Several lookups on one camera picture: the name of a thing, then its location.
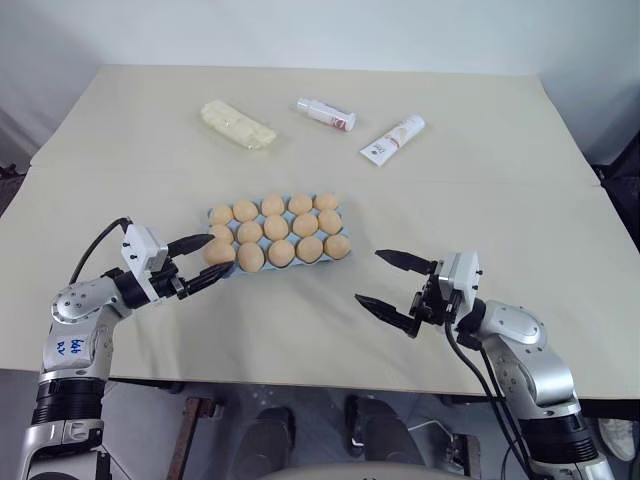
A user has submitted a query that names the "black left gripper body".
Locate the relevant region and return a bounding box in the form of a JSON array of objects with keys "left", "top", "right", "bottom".
[{"left": 148, "top": 259, "right": 194, "bottom": 302}]

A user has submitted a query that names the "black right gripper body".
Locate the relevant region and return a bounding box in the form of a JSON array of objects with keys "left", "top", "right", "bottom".
[{"left": 409, "top": 259, "right": 461, "bottom": 329}]

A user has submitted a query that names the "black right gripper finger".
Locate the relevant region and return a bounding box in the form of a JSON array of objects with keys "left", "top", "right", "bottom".
[
  {"left": 374, "top": 248, "right": 439, "bottom": 275},
  {"left": 353, "top": 293, "right": 421, "bottom": 339}
]

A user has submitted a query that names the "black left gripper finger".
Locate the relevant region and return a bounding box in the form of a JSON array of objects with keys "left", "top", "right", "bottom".
[
  {"left": 186, "top": 261, "right": 234, "bottom": 297},
  {"left": 167, "top": 233, "right": 214, "bottom": 260}
]

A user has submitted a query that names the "light blue egg tray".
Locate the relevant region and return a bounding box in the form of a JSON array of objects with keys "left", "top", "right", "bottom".
[{"left": 206, "top": 193, "right": 354, "bottom": 275}]

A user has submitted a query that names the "white cosmetic tube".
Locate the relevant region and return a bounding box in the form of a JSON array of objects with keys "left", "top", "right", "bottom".
[{"left": 359, "top": 114, "right": 427, "bottom": 168}]

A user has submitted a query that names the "dark rounded shape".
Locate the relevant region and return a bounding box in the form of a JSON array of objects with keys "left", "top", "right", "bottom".
[
  {"left": 238, "top": 406, "right": 297, "bottom": 480},
  {"left": 343, "top": 394, "right": 422, "bottom": 480}
]

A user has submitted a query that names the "pale yellow wrapped bread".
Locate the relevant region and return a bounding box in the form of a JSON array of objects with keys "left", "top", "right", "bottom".
[{"left": 200, "top": 99, "right": 278, "bottom": 152}]

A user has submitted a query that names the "white plastic bottle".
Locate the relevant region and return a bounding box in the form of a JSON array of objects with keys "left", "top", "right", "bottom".
[{"left": 296, "top": 96, "right": 358, "bottom": 133}]

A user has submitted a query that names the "black equipment beside table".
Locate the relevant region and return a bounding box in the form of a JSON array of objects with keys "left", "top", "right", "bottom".
[{"left": 591, "top": 133, "right": 640, "bottom": 244}]

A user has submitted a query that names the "white shoe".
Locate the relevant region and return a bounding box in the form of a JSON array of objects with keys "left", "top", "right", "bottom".
[{"left": 597, "top": 416, "right": 637, "bottom": 462}]

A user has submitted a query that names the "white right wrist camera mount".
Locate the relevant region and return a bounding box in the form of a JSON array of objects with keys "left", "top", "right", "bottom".
[{"left": 436, "top": 250, "right": 484, "bottom": 314}]

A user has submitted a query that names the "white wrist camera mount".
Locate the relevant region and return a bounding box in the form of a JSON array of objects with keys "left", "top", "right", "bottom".
[
  {"left": 121, "top": 224, "right": 171, "bottom": 302},
  {"left": 436, "top": 250, "right": 484, "bottom": 314}
]

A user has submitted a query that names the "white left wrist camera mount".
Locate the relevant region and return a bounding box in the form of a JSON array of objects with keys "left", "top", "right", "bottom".
[{"left": 121, "top": 224, "right": 171, "bottom": 302}]

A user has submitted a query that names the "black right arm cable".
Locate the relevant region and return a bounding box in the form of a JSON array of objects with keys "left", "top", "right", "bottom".
[{"left": 441, "top": 319, "right": 534, "bottom": 480}]

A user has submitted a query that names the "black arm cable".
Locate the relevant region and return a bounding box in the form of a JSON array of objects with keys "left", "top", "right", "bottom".
[
  {"left": 441, "top": 319, "right": 534, "bottom": 480},
  {"left": 68, "top": 216, "right": 134, "bottom": 287}
]

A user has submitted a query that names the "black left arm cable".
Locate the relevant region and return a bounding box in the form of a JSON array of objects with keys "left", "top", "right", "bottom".
[{"left": 68, "top": 216, "right": 134, "bottom": 287}]

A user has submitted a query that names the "rusty metal bracket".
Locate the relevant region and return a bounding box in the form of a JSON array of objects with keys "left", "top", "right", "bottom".
[{"left": 180, "top": 396, "right": 222, "bottom": 480}]

